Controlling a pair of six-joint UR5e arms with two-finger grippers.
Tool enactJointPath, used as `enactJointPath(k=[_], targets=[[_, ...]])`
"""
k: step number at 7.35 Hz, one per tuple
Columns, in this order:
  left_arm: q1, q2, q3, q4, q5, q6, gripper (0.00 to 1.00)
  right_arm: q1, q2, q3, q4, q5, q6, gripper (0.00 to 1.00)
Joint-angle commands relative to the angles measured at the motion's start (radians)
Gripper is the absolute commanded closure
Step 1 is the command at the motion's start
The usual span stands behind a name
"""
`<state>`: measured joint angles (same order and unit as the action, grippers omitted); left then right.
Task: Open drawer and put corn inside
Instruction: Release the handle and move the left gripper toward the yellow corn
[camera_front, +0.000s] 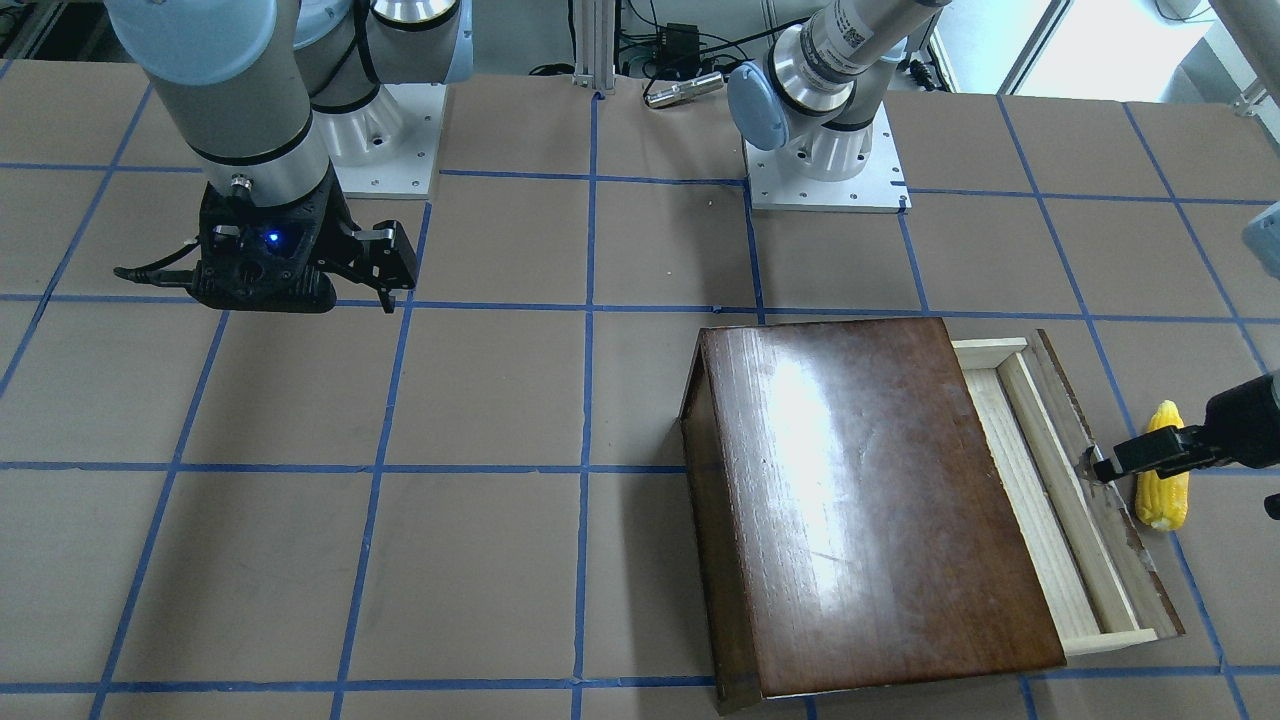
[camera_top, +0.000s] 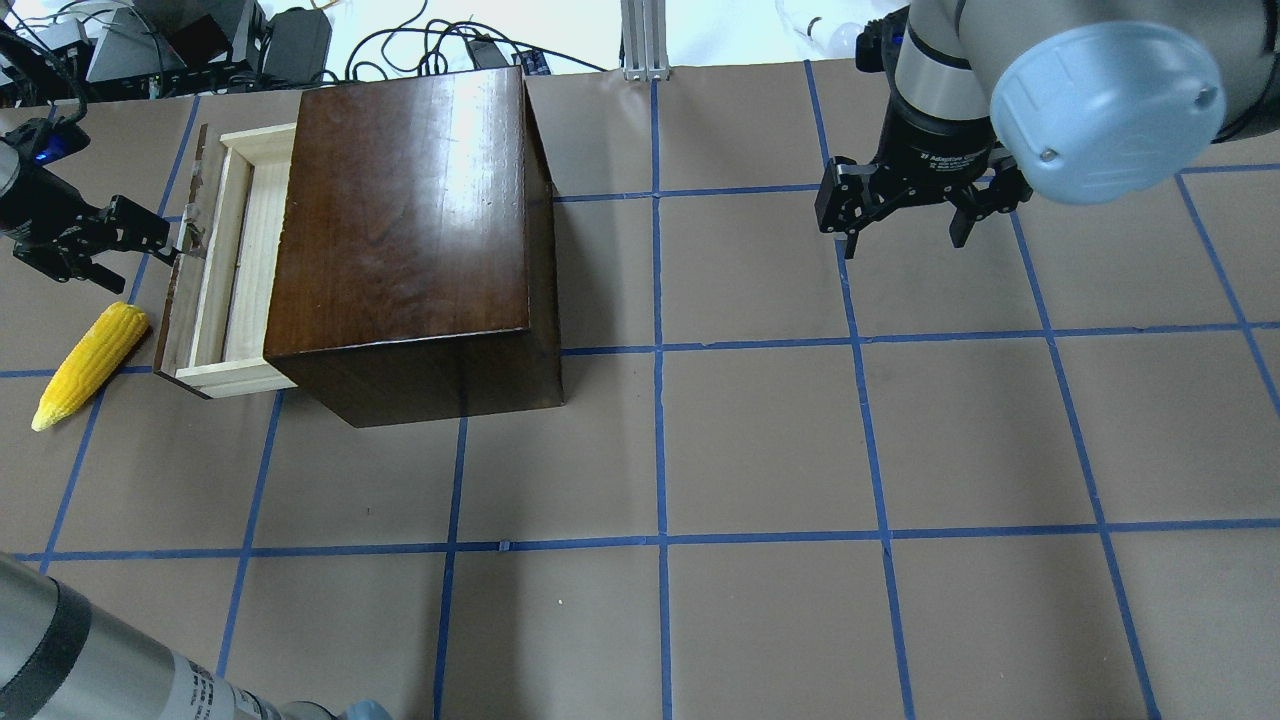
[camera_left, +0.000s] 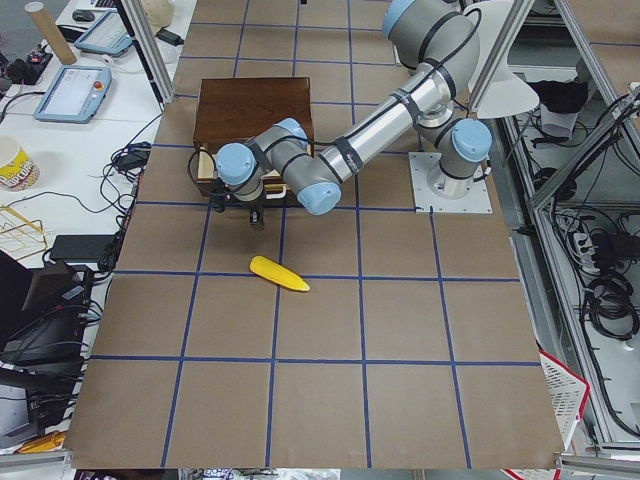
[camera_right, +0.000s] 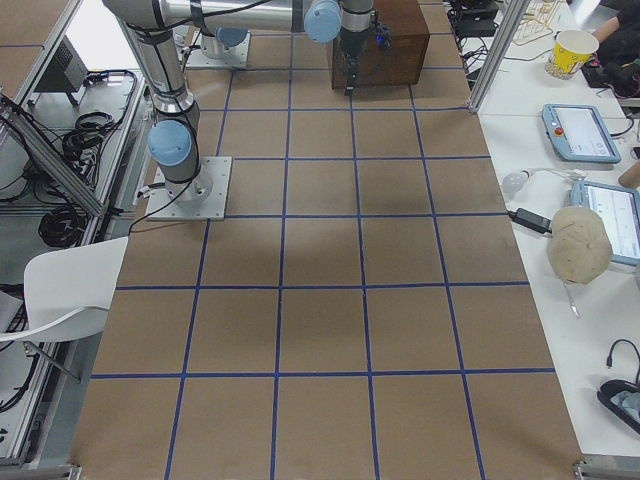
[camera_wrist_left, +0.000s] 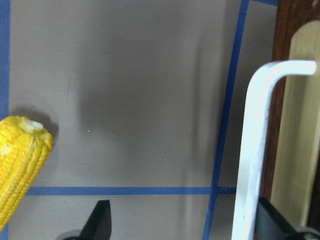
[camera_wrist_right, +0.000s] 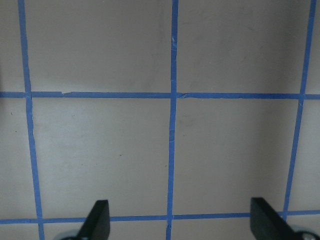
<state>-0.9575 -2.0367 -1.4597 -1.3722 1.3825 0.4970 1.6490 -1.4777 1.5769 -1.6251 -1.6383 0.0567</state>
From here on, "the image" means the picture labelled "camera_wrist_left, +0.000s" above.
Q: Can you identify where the yellow corn cob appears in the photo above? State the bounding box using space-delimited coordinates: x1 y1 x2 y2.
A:
0 116 54 230

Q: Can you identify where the dark wooden drawer cabinet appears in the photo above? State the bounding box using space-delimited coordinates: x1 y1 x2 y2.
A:
259 0 320 201

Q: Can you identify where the light wood drawer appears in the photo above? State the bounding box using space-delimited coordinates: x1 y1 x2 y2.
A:
271 20 320 229

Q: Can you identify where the white drawer handle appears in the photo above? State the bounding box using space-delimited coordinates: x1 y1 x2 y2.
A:
231 60 317 240

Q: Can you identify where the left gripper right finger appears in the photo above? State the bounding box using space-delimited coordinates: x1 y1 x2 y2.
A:
254 197 320 240

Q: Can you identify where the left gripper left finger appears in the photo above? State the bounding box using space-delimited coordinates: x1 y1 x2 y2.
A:
79 200 112 240

